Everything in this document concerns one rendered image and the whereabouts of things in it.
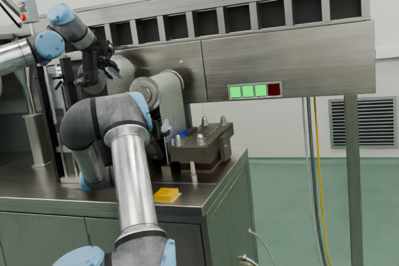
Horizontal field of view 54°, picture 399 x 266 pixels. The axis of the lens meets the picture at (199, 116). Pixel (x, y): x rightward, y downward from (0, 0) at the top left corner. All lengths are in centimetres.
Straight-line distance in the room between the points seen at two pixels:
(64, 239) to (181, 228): 55
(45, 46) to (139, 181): 45
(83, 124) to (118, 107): 10
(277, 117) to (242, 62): 248
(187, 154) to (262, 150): 285
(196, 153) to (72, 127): 65
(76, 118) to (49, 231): 85
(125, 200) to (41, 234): 96
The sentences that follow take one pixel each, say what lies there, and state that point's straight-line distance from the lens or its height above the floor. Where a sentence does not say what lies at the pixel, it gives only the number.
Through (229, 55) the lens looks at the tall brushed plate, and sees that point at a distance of 182.
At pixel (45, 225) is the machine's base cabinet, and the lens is 181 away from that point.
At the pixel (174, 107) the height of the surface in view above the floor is 116.
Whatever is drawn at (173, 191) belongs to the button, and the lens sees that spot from 144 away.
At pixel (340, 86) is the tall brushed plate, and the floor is 118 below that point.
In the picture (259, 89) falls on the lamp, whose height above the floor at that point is 119.
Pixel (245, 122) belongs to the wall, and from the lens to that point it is 433.
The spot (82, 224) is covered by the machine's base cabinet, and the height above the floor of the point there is 79.
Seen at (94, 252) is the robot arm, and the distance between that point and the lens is 88.
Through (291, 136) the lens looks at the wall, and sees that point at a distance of 428.
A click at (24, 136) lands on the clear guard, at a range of 248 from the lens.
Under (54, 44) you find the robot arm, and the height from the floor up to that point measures 149.
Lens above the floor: 146
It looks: 12 degrees down
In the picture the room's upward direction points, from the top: 7 degrees counter-clockwise
